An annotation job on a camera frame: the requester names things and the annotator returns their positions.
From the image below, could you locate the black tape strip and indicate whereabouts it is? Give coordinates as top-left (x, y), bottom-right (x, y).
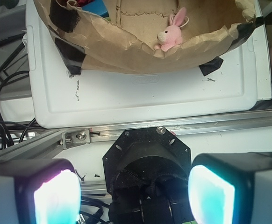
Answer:
top-left (199, 57), bottom-right (224, 77)
top-left (48, 0), bottom-right (86, 76)

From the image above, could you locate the black cable bundle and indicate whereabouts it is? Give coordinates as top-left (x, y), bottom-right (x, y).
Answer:
top-left (0, 35), bottom-right (37, 156)

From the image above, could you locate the metal corner bracket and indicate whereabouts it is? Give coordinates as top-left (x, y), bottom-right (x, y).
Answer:
top-left (61, 128), bottom-right (91, 150)

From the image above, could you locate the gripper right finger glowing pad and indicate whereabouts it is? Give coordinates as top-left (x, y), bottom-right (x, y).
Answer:
top-left (188, 152), bottom-right (272, 224)

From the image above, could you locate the aluminium extrusion rail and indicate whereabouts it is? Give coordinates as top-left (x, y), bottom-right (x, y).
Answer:
top-left (0, 109), bottom-right (272, 160)

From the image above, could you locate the white plastic bin lid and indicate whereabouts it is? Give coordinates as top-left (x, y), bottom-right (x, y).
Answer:
top-left (26, 0), bottom-right (272, 128)

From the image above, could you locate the black tape strip left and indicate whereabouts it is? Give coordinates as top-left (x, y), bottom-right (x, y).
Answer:
top-left (48, 0), bottom-right (86, 76)

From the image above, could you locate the black tape strip right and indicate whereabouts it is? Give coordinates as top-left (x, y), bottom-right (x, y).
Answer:
top-left (199, 57), bottom-right (224, 77)

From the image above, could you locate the pink plush bunny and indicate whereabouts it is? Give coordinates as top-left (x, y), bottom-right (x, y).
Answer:
top-left (154, 7), bottom-right (189, 52)

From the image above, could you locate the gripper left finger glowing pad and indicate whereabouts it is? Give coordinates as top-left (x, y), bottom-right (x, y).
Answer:
top-left (0, 159), bottom-right (81, 224)

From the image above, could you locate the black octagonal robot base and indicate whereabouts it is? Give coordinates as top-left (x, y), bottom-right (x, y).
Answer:
top-left (102, 126), bottom-right (194, 224)

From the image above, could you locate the red black marker pen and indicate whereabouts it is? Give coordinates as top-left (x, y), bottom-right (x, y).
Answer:
top-left (0, 33), bottom-right (25, 47)

